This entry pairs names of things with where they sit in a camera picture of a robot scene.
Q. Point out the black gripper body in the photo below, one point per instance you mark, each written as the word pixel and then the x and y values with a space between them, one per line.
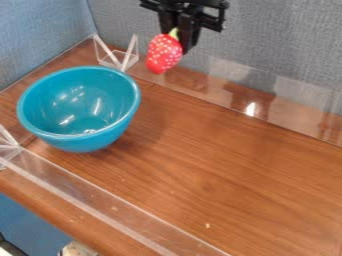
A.
pixel 208 11

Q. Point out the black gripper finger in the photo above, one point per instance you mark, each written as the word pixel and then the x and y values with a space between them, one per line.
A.
pixel 167 20
pixel 190 29

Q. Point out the red toy strawberry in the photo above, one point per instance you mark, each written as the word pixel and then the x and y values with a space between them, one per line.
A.
pixel 164 52

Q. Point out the blue bowl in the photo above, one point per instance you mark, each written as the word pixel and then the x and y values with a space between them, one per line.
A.
pixel 79 108

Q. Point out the clear acrylic back barrier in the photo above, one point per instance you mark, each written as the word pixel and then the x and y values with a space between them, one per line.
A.
pixel 290 103

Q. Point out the clear acrylic barrier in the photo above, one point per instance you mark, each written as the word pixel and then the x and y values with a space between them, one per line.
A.
pixel 290 103
pixel 40 178

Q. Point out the clear acrylic front barrier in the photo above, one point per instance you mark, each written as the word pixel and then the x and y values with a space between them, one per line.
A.
pixel 40 178

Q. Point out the clear acrylic corner bracket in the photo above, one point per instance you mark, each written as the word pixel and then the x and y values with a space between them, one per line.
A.
pixel 115 58

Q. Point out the clear acrylic left bracket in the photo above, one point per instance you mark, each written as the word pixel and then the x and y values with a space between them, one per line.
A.
pixel 9 147

